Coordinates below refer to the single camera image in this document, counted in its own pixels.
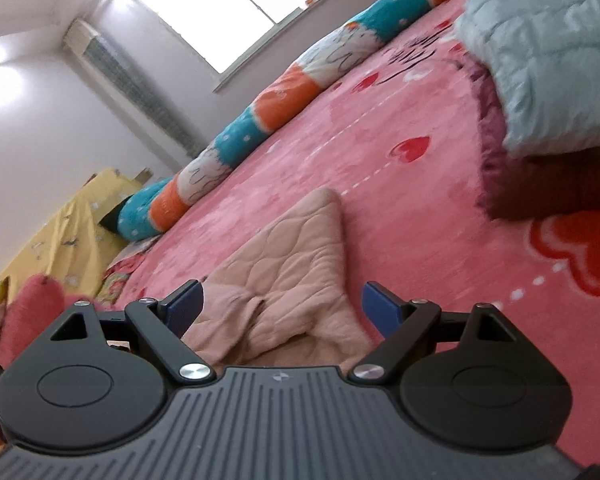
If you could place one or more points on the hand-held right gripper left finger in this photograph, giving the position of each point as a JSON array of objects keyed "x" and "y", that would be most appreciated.
[{"x": 187, "y": 304}]

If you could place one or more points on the window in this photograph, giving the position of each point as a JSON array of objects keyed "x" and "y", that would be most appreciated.
[{"x": 230, "y": 5}]

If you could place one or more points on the maroon folded blanket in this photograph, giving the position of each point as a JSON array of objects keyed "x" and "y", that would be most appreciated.
[{"x": 555, "y": 185}]

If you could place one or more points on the light blue quilted blanket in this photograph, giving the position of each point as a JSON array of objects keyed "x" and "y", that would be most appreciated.
[{"x": 545, "y": 60}]

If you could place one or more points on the long teal orange bolster pillow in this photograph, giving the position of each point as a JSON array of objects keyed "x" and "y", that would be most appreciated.
[{"x": 260, "y": 115}]

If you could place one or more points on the pink heart pillow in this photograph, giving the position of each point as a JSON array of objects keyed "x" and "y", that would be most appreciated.
[{"x": 35, "y": 305}]

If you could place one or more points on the floral patterned cloth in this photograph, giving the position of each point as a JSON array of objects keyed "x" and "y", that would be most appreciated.
[{"x": 117, "y": 280}]

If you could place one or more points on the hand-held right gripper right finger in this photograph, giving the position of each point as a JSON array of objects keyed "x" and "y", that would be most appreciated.
[{"x": 380, "y": 306}]

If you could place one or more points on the pink quilted fleece garment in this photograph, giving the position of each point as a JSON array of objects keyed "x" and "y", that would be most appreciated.
[{"x": 290, "y": 270}]

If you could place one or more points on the pink heart-print bed blanket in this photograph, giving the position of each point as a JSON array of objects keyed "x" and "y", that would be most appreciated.
[{"x": 380, "y": 210}]

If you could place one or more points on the yellow printed headboard cover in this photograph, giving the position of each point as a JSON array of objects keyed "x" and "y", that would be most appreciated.
[{"x": 55, "y": 240}]

